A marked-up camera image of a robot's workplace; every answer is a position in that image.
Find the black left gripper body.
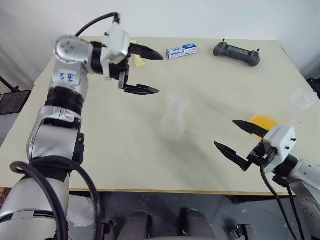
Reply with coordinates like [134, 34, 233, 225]
[108, 57, 131, 90]

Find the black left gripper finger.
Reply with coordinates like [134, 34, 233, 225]
[128, 42, 164, 61]
[123, 84, 161, 96]

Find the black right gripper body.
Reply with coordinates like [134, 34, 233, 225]
[246, 139, 278, 167]

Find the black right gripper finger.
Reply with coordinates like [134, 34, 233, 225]
[213, 141, 251, 172]
[232, 119, 269, 138]

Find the clear cup with orange liquid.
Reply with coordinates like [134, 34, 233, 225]
[249, 113, 280, 140]

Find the clear plastic bottle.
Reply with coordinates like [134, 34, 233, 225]
[159, 89, 191, 141]

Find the pale yellow small object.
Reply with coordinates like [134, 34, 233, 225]
[130, 39, 147, 69]

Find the blue and white small box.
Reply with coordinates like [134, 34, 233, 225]
[166, 42, 198, 61]

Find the clear plastic cup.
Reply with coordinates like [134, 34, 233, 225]
[289, 88, 318, 124]

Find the black object at table side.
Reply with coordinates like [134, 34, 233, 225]
[306, 77, 320, 98]

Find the grey handheld remote controller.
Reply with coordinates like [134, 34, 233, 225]
[212, 39, 262, 68]

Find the dark rounded shape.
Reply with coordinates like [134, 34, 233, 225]
[117, 210, 154, 240]
[174, 207, 214, 240]

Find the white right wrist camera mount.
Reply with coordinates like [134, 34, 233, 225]
[261, 125, 297, 174]

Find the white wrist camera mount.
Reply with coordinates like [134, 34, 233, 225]
[103, 21, 131, 66]
[261, 125, 297, 174]

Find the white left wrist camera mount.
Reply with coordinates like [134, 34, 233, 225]
[103, 21, 131, 66]

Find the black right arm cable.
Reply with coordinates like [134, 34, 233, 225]
[286, 183, 306, 240]
[259, 162, 300, 240]

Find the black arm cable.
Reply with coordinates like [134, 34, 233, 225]
[9, 155, 102, 240]
[74, 11, 123, 37]
[259, 162, 300, 240]
[286, 183, 306, 240]

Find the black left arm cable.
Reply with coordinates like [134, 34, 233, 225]
[74, 11, 123, 37]
[9, 155, 102, 240]

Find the small metal bracket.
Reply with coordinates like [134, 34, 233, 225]
[224, 219, 255, 240]

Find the black mesh frame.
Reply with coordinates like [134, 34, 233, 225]
[0, 75, 32, 116]

